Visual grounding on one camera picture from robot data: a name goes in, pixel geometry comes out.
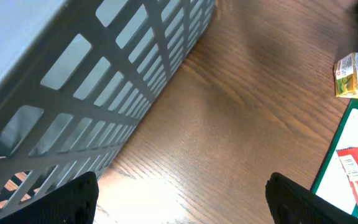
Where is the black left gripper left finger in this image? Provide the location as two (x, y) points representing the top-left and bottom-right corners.
(0, 171), (99, 224)

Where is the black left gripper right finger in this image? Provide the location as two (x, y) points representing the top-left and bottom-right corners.
(265, 172), (358, 224)

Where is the green yellow juice carton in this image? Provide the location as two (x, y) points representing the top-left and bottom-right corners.
(333, 52), (358, 99)

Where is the green 3M package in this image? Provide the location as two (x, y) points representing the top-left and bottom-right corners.
(311, 99), (358, 219)

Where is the dark grey plastic mesh basket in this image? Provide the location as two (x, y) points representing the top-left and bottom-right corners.
(0, 0), (215, 219)

